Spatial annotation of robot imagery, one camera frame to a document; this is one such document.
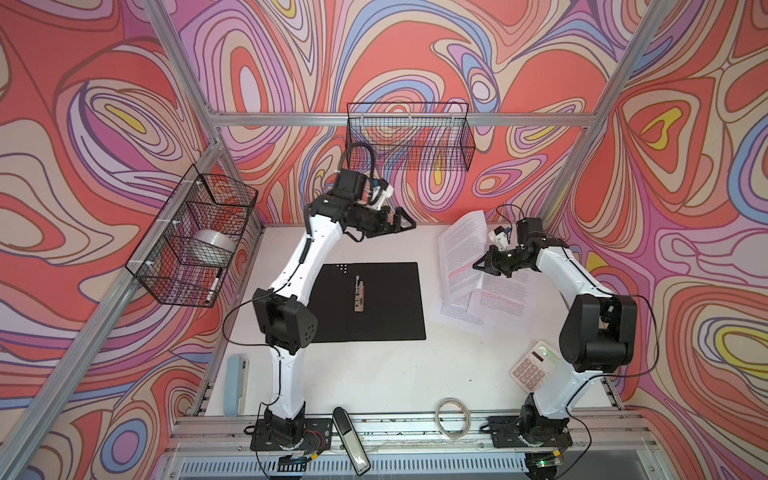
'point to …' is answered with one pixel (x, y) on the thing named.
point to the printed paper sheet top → (462, 246)
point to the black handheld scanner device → (352, 441)
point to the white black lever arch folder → (369, 301)
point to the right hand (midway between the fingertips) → (476, 270)
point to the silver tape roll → (212, 241)
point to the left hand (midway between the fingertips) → (404, 225)
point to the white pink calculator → (533, 369)
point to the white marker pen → (212, 289)
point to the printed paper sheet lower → (503, 303)
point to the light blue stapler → (235, 387)
